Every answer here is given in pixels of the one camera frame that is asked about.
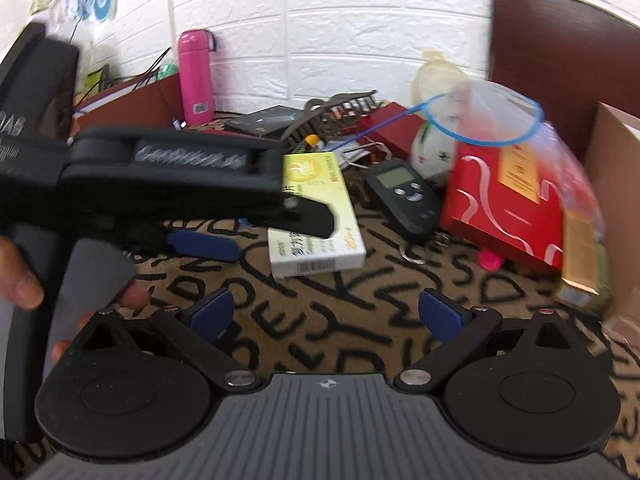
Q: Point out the white printed plastic bag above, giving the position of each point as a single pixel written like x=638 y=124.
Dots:
x=432 y=80

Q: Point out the brown open storage box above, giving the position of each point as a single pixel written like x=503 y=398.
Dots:
x=145 y=100

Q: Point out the cardboard box container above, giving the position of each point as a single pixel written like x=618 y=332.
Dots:
x=615 y=185

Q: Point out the green small box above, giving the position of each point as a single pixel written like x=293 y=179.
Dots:
x=604 y=285

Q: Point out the tan small box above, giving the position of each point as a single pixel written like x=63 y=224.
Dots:
x=580 y=255

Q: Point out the pink thermos bottle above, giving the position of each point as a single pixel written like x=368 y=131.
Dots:
x=196 y=80

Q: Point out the person's left hand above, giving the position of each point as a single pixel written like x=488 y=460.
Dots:
x=20 y=285

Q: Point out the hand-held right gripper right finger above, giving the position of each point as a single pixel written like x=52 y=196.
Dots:
x=440 y=311

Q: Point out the black digital scale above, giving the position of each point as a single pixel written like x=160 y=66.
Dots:
x=400 y=195

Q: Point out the grey hair claw clip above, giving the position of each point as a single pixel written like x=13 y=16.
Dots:
x=320 y=120

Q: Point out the yellow white medicine box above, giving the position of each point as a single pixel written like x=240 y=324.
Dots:
x=310 y=172

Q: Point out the brown lettered blanket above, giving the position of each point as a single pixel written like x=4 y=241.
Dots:
x=320 y=320

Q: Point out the small pink cap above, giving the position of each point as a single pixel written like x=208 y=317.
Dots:
x=489 y=260

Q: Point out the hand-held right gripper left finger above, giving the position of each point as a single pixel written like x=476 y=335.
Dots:
x=215 y=310

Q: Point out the red gift box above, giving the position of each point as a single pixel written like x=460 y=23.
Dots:
x=395 y=130

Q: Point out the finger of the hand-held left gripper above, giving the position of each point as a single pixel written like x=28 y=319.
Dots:
x=200 y=245
x=315 y=220

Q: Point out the green plastic packet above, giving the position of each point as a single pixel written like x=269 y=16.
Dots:
x=169 y=71

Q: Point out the black flat box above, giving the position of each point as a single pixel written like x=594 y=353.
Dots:
x=260 y=122

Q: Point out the pink plastic bag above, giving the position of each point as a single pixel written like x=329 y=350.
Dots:
x=495 y=210

